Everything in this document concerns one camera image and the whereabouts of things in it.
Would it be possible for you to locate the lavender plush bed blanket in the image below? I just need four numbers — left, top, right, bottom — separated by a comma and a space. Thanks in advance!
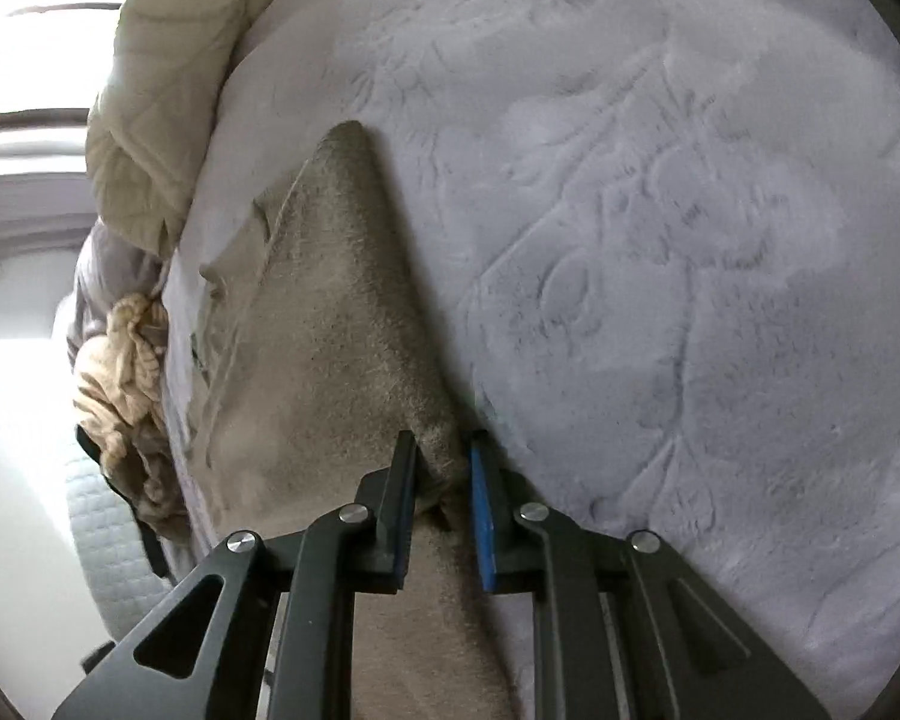
165, 0, 900, 718

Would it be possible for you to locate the white quilted bed side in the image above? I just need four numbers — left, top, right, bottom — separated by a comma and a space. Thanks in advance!
66, 455, 170, 640

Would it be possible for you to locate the cream striped crumpled garment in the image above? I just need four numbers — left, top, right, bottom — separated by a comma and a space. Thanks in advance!
74, 293, 191, 544

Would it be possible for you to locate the taupe knit garment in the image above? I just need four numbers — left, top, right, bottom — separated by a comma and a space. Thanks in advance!
188, 122, 512, 718

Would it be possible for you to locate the window frame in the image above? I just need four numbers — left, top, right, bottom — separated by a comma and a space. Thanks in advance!
0, 0, 125, 259

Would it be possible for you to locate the beige quilted comforter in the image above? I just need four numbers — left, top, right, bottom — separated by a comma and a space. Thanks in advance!
86, 0, 272, 260

